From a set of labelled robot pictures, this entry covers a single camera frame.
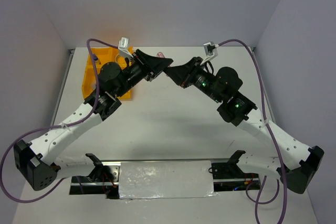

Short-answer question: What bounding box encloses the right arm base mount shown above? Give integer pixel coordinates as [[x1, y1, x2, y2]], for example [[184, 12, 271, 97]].
[[208, 163, 260, 193]]

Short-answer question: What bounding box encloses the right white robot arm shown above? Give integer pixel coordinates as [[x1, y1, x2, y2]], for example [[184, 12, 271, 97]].
[[164, 57, 324, 194]]

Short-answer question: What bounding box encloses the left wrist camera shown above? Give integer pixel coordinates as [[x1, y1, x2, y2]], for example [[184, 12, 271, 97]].
[[118, 37, 133, 60]]

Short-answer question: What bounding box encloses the yellow four-compartment tray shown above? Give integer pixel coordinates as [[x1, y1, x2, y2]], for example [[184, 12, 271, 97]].
[[81, 47, 127, 99]]

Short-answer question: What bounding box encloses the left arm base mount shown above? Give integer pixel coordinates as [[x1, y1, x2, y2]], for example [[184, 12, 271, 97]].
[[69, 161, 121, 200]]

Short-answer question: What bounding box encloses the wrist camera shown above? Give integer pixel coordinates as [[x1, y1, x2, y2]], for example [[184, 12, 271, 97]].
[[201, 41, 219, 65], [118, 37, 133, 60]]

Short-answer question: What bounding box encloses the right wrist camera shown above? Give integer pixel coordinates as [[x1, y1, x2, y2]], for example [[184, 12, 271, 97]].
[[201, 41, 219, 65]]

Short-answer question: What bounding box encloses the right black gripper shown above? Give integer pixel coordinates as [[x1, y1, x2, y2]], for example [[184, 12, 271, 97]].
[[164, 56, 222, 103]]

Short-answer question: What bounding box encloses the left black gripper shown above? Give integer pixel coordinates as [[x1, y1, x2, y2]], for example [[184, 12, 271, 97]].
[[115, 49, 174, 98]]

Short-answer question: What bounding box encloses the small purple-capped glue bottle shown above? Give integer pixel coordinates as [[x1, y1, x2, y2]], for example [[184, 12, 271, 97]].
[[93, 54, 101, 65]]

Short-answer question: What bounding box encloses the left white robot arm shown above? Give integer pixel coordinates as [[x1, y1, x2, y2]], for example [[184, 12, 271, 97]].
[[13, 50, 173, 191]]

